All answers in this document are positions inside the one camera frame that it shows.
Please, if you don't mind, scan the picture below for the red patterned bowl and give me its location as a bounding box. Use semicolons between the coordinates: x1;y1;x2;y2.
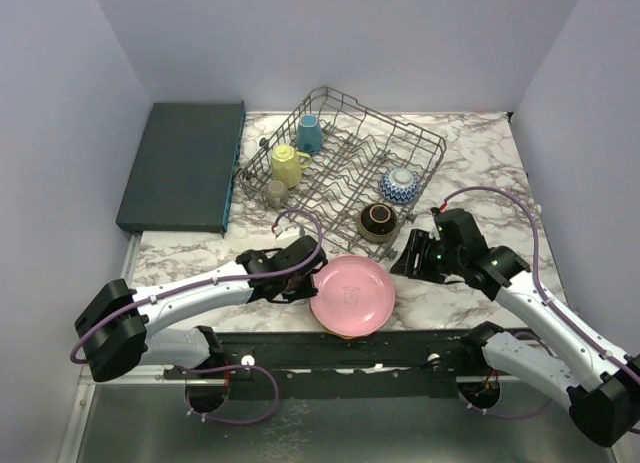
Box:
379;168;419;205

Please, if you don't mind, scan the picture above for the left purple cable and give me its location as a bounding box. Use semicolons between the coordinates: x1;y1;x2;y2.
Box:
68;207;324;367

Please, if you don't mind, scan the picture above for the small grey cup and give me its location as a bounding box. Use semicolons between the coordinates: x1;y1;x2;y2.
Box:
265;180;288;210

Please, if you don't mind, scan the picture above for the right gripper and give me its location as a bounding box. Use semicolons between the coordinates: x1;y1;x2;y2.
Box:
390;227;465;284

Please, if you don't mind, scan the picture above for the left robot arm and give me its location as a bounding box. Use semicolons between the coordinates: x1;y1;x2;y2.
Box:
71;236;327;383

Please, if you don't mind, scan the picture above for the purple cable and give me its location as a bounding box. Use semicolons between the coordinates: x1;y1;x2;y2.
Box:
439;185;640;399
68;207;324;367

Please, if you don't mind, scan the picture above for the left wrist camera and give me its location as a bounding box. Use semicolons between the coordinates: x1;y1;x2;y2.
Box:
273;224;306;248

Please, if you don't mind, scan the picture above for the pink plate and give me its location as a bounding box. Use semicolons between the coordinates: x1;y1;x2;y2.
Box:
310;255;396;335

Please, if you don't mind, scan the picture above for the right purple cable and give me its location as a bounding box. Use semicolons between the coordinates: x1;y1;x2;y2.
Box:
439;185;640;399

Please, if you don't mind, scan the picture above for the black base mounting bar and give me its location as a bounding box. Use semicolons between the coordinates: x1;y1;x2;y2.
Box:
164;330;490;400

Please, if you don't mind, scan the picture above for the grey wire dish rack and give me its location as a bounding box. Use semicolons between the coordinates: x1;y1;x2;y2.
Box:
236;86;446;262

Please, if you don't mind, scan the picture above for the dark grey network switch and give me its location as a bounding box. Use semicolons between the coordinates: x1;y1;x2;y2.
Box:
116;102;246;235

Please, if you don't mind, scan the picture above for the brown beige bowl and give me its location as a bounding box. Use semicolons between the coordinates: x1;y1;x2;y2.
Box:
356;203;397;244

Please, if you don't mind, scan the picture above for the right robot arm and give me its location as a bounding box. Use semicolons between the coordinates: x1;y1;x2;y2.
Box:
391;209;639;447

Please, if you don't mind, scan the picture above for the yellow-green faceted mug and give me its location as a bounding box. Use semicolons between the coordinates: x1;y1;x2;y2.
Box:
271;144;312;189

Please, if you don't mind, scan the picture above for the blue floral mug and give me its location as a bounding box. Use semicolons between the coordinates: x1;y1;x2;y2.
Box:
296;114;323;155

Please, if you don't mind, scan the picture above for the aluminium rail frame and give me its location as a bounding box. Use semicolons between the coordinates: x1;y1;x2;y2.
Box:
59;232;146;463

